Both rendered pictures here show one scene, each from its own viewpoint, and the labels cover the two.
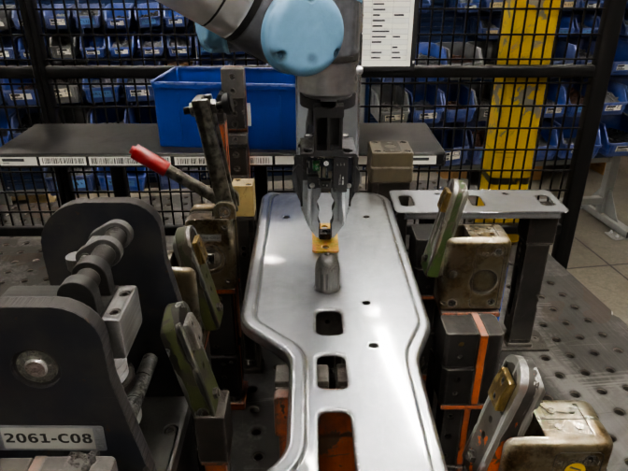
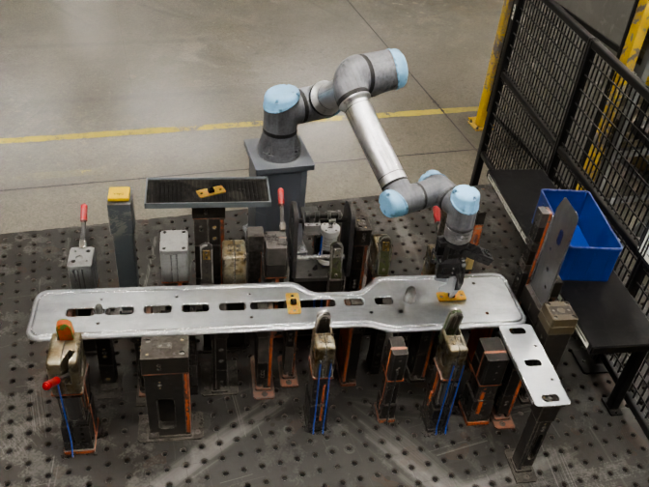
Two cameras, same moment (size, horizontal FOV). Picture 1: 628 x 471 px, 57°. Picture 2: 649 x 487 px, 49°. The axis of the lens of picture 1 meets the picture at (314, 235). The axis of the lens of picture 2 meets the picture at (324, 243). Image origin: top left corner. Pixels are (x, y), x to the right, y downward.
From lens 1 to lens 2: 1.79 m
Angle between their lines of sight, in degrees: 66
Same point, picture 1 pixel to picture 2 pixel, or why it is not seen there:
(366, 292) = (409, 311)
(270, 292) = (399, 283)
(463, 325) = (396, 342)
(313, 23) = (386, 203)
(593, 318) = not seen: outside the picture
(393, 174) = (544, 322)
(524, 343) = (515, 467)
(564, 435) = (317, 337)
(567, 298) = not seen: outside the picture
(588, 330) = not seen: outside the picture
